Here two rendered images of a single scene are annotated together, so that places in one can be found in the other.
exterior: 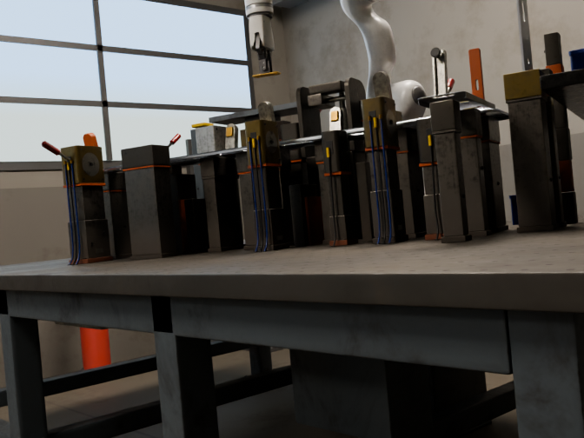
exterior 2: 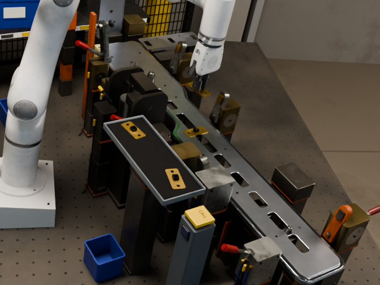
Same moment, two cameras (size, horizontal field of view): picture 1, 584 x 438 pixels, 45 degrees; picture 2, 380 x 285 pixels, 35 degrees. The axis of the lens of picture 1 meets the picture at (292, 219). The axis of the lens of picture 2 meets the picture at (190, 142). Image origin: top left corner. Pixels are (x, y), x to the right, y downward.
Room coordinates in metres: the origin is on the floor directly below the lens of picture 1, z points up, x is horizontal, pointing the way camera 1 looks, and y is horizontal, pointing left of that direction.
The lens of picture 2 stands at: (3.72, 0.67, 2.25)
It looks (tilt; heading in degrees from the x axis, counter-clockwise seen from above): 36 degrees down; 202
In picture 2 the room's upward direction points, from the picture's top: 13 degrees clockwise
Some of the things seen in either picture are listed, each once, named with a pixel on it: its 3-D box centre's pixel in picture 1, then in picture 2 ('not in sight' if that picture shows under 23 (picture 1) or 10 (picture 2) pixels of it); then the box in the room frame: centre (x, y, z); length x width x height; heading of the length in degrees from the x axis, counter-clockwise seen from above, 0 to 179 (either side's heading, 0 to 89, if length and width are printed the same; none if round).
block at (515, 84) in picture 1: (531, 151); (129, 54); (1.61, -0.56, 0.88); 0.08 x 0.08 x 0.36; 61
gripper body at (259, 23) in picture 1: (262, 32); (207, 54); (2.16, 0.04, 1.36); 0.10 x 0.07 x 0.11; 163
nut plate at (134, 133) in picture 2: not in sight; (133, 129); (2.42, -0.04, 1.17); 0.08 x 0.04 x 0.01; 69
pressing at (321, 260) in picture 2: (268, 147); (200, 135); (2.08, 0.05, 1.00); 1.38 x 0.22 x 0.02; 61
